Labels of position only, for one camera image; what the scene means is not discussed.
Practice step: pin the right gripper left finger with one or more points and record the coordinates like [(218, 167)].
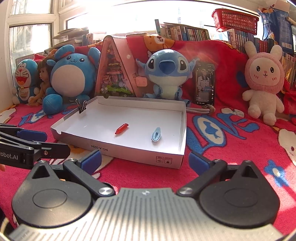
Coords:
[(80, 172)]

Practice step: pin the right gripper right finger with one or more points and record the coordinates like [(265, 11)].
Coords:
[(208, 172)]

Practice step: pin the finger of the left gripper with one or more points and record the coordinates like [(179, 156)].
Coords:
[(30, 135)]

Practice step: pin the red cone-shaped piece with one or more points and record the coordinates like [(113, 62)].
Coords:
[(121, 128)]

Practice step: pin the red patterned blanket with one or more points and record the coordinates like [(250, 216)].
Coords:
[(229, 134)]

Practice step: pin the Doraemon plush toy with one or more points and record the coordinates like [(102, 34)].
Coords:
[(26, 82)]

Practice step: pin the black binder clip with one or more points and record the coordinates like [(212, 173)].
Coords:
[(81, 105)]

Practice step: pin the light blue hair clip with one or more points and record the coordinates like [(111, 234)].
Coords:
[(156, 135)]

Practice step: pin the white cardboard tray box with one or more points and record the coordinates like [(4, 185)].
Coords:
[(94, 129)]

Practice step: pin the brown-haired doll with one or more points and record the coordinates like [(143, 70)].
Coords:
[(43, 73)]

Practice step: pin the blue round mouse plush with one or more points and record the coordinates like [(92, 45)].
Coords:
[(73, 77)]

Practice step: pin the black smartphone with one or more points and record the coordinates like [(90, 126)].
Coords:
[(204, 76)]

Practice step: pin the pink triangular diorama house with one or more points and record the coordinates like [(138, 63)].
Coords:
[(118, 74)]

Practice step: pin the blue Stitch plush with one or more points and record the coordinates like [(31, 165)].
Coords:
[(168, 69)]

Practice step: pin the stack of books left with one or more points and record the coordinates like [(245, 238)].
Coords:
[(72, 36)]

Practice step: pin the pink bunny plush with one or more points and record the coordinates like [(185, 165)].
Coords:
[(265, 76)]

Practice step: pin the row of books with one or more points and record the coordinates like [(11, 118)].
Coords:
[(181, 32)]

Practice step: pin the red plastic basket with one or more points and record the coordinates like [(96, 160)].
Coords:
[(226, 19)]

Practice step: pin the blue paper bag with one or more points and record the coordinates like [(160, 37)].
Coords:
[(277, 27)]

